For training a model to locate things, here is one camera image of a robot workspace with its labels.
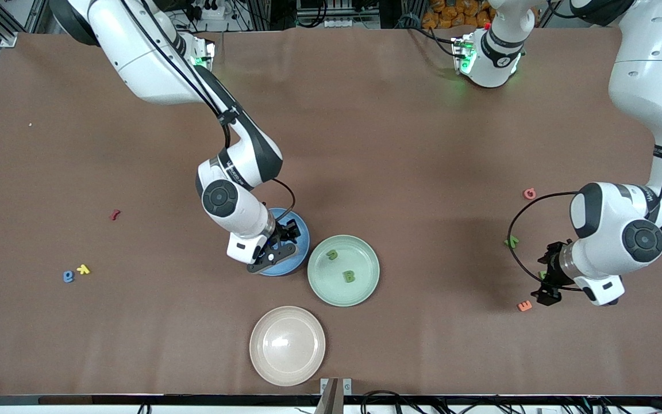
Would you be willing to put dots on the white power strip black plugs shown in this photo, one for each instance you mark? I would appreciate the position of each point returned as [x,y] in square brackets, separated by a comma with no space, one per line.
[211,11]

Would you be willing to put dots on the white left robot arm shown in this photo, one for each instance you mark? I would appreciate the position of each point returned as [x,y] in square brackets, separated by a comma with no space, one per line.
[653,75]

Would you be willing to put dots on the blue plate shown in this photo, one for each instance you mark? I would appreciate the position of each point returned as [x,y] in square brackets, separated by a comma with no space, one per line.
[303,253]

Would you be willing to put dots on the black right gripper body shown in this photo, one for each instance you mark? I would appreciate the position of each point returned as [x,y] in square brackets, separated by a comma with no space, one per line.
[283,231]

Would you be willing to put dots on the green foam letter B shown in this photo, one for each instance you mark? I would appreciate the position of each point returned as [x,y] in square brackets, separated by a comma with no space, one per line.
[349,277]

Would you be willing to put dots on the green plate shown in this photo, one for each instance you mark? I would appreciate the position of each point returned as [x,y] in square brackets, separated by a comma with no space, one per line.
[331,287]

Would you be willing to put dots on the pink beige plate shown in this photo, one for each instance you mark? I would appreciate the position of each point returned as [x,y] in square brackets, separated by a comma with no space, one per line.
[287,345]

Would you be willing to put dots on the aluminium profile camera stand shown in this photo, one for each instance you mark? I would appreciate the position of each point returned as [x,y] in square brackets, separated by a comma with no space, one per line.
[335,397]

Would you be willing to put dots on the pink foam letter Q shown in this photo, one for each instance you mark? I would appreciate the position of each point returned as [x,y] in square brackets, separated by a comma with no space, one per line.
[526,194]

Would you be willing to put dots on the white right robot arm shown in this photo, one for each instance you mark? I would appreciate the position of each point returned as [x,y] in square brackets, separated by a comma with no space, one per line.
[135,57]

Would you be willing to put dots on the yellow foam letter Y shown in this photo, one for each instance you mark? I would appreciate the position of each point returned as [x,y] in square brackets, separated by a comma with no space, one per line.
[83,269]

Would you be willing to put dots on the blue foam letter g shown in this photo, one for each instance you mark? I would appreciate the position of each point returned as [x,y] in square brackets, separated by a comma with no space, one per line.
[68,278]

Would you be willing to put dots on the green foam letter N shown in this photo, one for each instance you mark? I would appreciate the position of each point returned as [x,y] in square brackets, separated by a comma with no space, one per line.
[514,242]
[333,253]

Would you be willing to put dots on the brown table cover sheet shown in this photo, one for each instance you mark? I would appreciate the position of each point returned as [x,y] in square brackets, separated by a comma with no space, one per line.
[394,144]

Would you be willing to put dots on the orange foam letter E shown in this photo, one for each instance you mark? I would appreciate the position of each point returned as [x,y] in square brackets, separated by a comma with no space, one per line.
[524,306]

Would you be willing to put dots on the orange fruit net bag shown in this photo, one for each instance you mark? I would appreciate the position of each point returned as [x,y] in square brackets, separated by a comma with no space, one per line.
[451,12]

